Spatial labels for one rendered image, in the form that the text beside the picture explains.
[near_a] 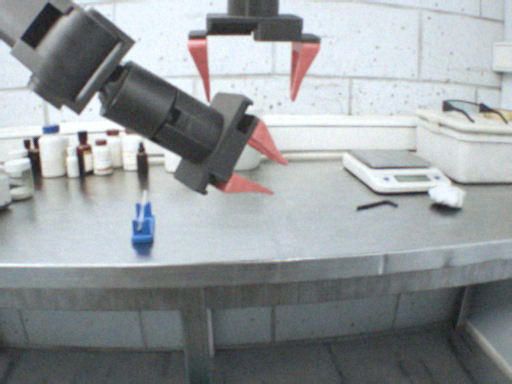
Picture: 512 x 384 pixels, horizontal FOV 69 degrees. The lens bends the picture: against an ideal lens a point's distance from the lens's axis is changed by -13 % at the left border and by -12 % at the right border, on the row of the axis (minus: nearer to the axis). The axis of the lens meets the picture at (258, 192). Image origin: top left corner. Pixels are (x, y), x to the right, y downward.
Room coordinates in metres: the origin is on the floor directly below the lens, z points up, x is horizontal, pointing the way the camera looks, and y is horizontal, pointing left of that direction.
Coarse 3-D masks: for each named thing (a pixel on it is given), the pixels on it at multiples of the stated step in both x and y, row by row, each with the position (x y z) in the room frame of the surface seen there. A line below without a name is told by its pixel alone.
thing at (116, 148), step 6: (108, 132) 1.06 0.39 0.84; (114, 132) 1.06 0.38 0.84; (108, 138) 1.06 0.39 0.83; (114, 138) 1.06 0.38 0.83; (120, 138) 1.07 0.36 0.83; (108, 144) 1.05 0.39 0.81; (114, 144) 1.05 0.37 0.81; (120, 144) 1.06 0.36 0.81; (114, 150) 1.05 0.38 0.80; (120, 150) 1.06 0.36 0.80; (114, 156) 1.05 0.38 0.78; (120, 156) 1.06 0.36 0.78; (114, 162) 1.05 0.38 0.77; (120, 162) 1.06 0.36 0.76
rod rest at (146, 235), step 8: (136, 208) 0.66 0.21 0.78; (136, 216) 0.67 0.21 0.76; (144, 216) 0.66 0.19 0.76; (152, 216) 0.67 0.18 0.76; (136, 224) 0.58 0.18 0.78; (144, 224) 0.58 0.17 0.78; (152, 224) 0.63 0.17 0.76; (136, 232) 0.58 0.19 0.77; (144, 232) 0.58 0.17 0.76; (152, 232) 0.60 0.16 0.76; (136, 240) 0.57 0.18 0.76; (144, 240) 0.58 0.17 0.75; (152, 240) 0.58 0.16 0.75
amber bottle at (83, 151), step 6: (78, 132) 1.00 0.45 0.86; (84, 132) 1.00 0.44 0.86; (78, 138) 1.00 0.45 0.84; (84, 138) 1.00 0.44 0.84; (84, 144) 1.00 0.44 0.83; (90, 144) 1.01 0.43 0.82; (78, 150) 0.99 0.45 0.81; (84, 150) 0.99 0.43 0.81; (90, 150) 1.00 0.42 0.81; (78, 156) 0.99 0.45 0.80; (84, 156) 0.99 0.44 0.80; (90, 156) 1.00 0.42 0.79; (78, 162) 0.99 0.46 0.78; (84, 162) 0.99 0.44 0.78; (90, 162) 1.00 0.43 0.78; (78, 168) 0.99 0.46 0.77; (84, 168) 0.99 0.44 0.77; (90, 168) 1.00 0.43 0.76
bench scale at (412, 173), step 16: (352, 160) 0.99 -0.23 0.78; (368, 160) 0.94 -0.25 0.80; (384, 160) 0.94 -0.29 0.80; (400, 160) 0.94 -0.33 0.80; (416, 160) 0.94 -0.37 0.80; (368, 176) 0.87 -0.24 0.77; (384, 176) 0.86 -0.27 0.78; (400, 176) 0.86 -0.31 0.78; (416, 176) 0.87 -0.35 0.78; (432, 176) 0.87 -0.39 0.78
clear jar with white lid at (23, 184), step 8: (16, 160) 0.82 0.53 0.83; (24, 160) 0.81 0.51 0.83; (8, 168) 0.78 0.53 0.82; (16, 168) 0.78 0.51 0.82; (24, 168) 0.79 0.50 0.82; (8, 176) 0.78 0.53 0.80; (16, 176) 0.78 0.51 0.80; (24, 176) 0.79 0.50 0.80; (16, 184) 0.78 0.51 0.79; (24, 184) 0.79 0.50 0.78; (32, 184) 0.81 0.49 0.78; (16, 192) 0.77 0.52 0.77; (24, 192) 0.78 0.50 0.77; (32, 192) 0.80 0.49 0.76; (16, 200) 0.77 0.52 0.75
